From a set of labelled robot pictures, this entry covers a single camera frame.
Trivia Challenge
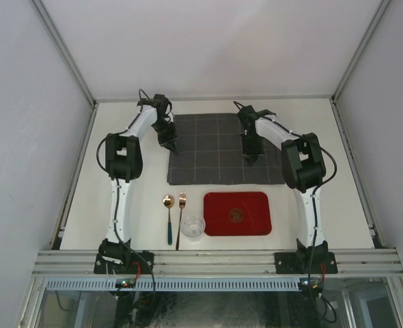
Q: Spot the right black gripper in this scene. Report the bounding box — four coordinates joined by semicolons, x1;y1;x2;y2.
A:
240;134;263;166

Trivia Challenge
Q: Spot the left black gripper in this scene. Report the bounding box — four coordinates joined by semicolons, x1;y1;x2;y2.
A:
150;119;178;155

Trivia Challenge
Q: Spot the grey checked cloth napkin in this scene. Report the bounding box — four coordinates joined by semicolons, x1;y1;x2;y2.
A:
167;113;285;185

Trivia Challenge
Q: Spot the red rectangular tray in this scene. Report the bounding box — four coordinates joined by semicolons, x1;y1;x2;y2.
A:
203;191;272;236

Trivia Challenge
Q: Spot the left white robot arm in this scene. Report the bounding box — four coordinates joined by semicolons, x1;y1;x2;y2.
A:
96;98;177;254

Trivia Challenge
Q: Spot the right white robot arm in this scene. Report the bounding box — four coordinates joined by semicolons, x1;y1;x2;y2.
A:
238;107;329;273

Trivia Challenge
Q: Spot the rose gold fork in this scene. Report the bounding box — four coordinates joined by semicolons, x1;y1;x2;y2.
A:
176;192;186;251

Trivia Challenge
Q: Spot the clear glass cup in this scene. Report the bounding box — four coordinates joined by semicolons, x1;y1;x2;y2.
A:
180;214;206;242

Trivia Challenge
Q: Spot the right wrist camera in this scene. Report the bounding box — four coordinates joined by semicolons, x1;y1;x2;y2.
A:
233;100;260;130

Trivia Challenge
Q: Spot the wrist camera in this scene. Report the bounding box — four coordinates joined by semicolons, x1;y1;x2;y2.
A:
153;94;172;117
233;100;260;130

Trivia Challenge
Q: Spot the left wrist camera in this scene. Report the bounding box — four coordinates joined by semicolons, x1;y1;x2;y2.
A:
153;94;172;117

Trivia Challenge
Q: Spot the gold spoon green handle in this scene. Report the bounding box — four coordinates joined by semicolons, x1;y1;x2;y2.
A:
163;195;174;245

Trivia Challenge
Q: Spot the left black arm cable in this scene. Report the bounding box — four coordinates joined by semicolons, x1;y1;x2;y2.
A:
95;89;148;175

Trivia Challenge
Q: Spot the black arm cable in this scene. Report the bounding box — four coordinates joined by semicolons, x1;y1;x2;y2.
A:
95;89;148;175
319;148;338;187

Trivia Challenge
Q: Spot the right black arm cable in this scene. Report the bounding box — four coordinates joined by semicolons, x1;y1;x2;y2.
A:
319;148;338;187

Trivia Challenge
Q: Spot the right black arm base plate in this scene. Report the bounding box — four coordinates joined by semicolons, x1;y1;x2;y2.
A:
274;252;338;275

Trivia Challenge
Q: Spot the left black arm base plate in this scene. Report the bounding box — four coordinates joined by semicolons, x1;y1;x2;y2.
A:
94;251;154;275

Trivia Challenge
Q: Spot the aluminium front rail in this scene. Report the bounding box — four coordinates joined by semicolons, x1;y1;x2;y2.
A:
32;249;403;277

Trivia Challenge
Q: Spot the left aluminium frame post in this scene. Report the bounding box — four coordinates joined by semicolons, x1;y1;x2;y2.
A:
30;0;98;109

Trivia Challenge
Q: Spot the aluminium frame post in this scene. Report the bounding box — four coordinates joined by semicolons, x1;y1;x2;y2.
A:
30;0;98;109
331;0;393;102

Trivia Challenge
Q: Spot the grey slotted cable duct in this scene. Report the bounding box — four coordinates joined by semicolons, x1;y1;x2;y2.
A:
46;277;301;292

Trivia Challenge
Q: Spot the right aluminium frame post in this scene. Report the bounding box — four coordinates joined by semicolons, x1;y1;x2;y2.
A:
331;0;393;102

